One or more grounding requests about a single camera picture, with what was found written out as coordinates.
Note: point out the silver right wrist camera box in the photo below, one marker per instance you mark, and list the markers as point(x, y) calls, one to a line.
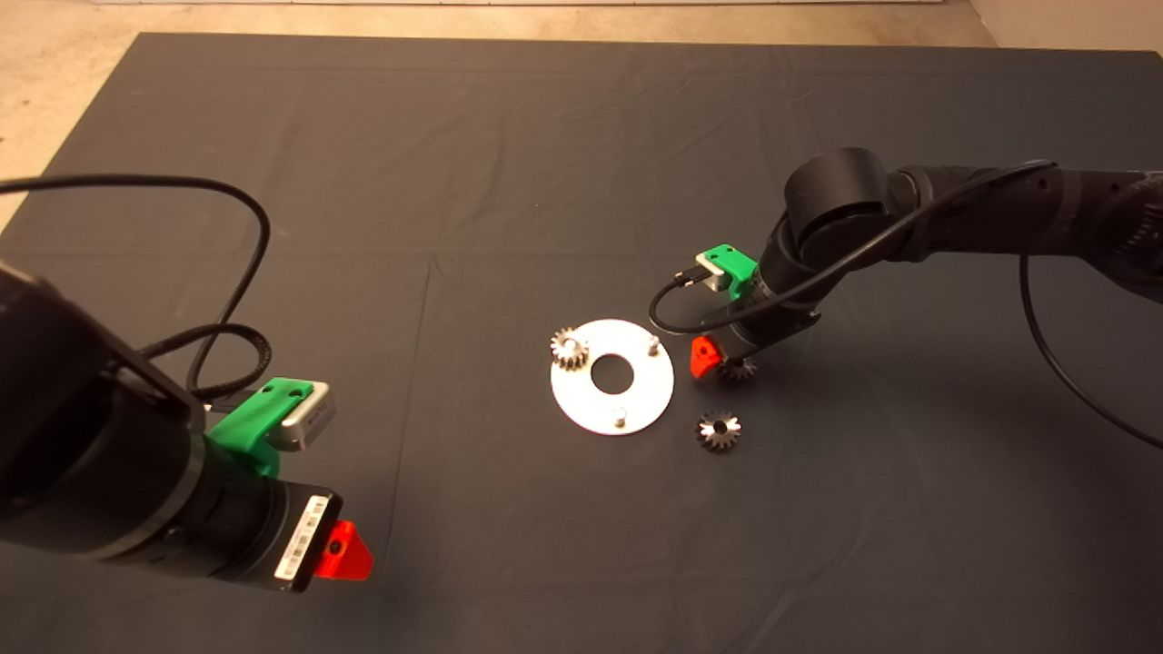
point(715, 280)

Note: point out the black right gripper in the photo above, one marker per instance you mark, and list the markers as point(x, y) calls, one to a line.
point(768, 318)

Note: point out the dark grey table cloth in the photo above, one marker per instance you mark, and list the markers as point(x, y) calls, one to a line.
point(545, 136)

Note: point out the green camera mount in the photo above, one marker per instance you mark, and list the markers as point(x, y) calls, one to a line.
point(254, 418)
point(736, 262)

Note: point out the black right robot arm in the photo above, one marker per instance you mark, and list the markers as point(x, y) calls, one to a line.
point(981, 209)

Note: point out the round metal carrier plate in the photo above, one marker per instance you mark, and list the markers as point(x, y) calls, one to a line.
point(581, 404)

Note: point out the green left camera mount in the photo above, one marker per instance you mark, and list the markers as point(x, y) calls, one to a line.
point(254, 418)

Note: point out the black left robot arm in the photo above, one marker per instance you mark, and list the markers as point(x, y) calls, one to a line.
point(82, 436)

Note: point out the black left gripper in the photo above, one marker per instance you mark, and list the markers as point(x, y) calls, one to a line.
point(263, 536)

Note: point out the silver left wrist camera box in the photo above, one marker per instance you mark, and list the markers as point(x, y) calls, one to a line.
point(307, 422)

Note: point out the green right camera mount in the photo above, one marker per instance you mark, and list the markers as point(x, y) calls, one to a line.
point(736, 262)

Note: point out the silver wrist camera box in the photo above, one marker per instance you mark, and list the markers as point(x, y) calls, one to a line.
point(307, 422)
point(715, 280)

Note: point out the small steel planetary gear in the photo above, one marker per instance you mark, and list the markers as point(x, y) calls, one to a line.
point(569, 350)
point(730, 437)
point(738, 371)

